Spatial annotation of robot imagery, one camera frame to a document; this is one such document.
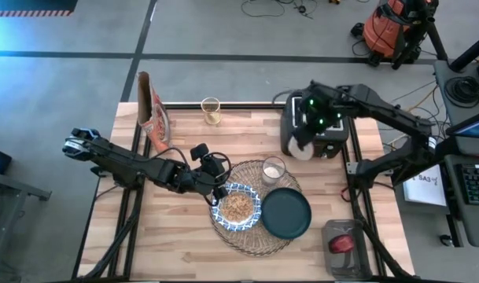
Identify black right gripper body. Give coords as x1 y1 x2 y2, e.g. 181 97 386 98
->
297 83 347 137

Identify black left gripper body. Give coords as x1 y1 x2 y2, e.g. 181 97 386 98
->
181 156 230 196

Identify round bagel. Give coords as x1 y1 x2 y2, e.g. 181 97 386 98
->
286 134 316 162

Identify blue floral paper bowl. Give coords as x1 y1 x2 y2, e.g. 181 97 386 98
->
209 182 263 233

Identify clear glass with milk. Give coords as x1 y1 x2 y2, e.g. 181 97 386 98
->
260 156 288 188

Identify round woven straw placemat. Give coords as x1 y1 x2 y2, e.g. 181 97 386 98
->
208 158 304 258

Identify dark green plate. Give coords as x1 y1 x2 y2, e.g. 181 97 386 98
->
260 186 313 241

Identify red snack bag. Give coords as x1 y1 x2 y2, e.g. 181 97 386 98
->
136 71 173 154

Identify red apple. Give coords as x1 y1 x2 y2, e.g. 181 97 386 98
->
327 233 356 255

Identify cereal pieces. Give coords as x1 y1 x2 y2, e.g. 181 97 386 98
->
221 191 255 222

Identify black four-slot toaster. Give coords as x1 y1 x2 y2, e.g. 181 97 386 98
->
279 90 351 159

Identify orange shop vacuum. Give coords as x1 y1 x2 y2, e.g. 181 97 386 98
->
359 0 433 67

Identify white paper sign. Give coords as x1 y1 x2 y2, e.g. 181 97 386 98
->
402 164 448 208

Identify clear plastic container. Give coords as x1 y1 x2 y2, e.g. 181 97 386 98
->
321 219 374 281

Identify black keyboard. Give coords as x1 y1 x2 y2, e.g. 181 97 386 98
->
460 164 479 206

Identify grey side desk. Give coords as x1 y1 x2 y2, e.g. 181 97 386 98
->
0 144 53 276

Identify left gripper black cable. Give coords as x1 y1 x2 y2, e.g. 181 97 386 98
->
160 146 233 208

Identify yellow floor cable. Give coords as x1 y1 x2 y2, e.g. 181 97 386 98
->
387 83 441 147

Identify black floor cable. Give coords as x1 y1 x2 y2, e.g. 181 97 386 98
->
240 0 319 20

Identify coiled black cable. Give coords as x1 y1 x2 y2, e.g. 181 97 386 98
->
443 75 479 105

